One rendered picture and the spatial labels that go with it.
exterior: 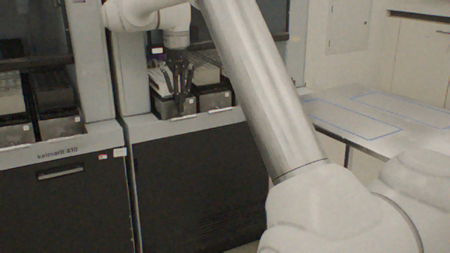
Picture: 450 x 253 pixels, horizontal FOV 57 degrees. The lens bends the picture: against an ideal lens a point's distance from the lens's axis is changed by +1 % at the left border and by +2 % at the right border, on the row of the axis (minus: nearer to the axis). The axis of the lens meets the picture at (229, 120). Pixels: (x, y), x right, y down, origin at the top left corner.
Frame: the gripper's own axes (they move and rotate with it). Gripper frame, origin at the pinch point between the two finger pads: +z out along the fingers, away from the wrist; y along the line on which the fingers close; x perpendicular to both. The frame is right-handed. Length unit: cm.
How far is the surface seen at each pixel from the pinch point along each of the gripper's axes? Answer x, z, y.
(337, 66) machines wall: -122, 36, -182
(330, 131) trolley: 50, -2, -27
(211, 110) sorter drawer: 1.6, 4.6, -11.5
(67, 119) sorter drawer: -2.2, 0.1, 38.5
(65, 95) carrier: -9.8, -5.8, 37.2
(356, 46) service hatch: -122, 20, -199
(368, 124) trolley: 52, -2, -40
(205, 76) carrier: -9.7, -5.4, -14.6
